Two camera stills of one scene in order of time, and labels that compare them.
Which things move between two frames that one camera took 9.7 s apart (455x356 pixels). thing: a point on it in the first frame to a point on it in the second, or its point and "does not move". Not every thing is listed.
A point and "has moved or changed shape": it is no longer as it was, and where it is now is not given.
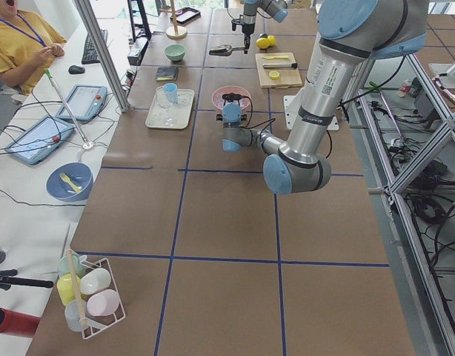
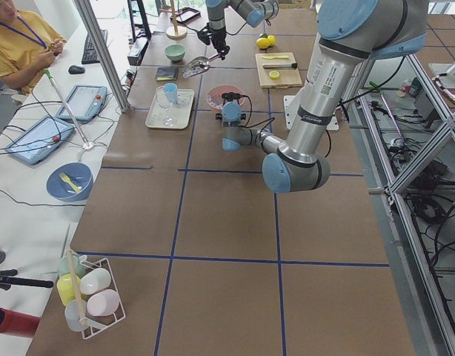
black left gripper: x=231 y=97 does not move
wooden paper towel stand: x=175 y=33 does not move
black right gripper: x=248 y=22 to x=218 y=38
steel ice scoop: x=224 y=50 has moved or changed shape
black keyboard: x=90 y=53 does not move
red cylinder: x=4 y=322 does not move
